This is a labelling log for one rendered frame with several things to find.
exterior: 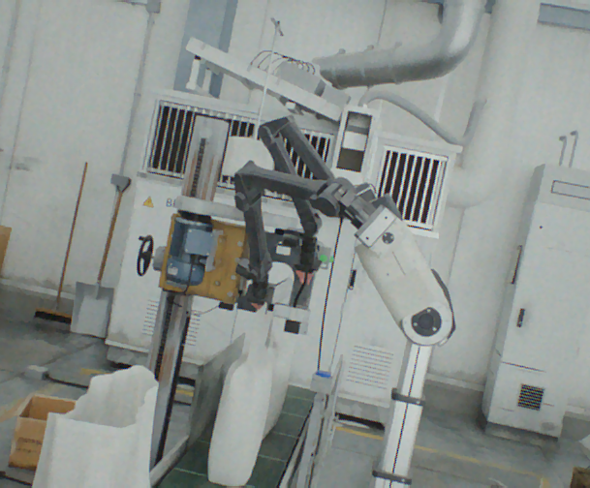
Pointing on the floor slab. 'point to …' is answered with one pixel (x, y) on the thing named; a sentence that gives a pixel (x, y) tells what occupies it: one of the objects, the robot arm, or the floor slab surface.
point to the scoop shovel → (95, 294)
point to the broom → (61, 278)
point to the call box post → (309, 440)
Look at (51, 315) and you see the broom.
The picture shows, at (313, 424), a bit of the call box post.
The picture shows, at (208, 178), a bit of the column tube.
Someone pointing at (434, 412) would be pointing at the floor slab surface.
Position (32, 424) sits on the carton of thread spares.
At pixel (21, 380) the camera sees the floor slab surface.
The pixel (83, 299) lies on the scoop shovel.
